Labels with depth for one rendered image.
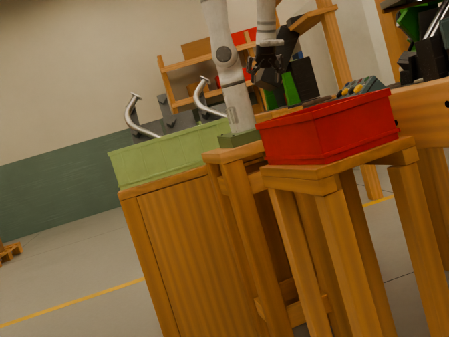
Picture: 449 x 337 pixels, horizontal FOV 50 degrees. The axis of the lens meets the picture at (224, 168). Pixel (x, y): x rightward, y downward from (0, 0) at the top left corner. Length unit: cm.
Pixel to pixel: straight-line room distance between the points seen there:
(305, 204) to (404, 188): 63
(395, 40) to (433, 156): 53
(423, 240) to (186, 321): 123
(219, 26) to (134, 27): 688
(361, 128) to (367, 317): 42
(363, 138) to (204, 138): 106
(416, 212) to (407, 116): 24
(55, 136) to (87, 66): 129
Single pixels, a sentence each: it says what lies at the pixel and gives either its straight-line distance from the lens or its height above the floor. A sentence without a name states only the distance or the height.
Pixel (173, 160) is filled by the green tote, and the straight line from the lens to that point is 206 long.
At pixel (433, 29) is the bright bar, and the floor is 103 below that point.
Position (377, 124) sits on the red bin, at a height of 85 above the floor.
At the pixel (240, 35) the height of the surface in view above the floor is 217.
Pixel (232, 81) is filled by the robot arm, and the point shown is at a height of 108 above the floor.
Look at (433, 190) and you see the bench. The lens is 230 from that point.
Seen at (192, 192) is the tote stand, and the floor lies 70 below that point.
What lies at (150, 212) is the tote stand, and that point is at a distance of 203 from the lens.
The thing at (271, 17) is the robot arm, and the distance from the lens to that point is 180.
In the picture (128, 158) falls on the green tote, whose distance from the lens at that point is 207.
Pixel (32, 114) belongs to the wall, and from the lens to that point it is 866.
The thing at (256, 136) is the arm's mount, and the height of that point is 86.
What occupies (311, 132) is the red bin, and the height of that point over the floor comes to 87.
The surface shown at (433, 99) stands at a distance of 120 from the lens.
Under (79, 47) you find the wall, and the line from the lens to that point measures 863.
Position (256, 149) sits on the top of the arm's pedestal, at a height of 82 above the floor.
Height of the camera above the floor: 96
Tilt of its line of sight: 6 degrees down
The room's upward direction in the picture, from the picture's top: 17 degrees counter-clockwise
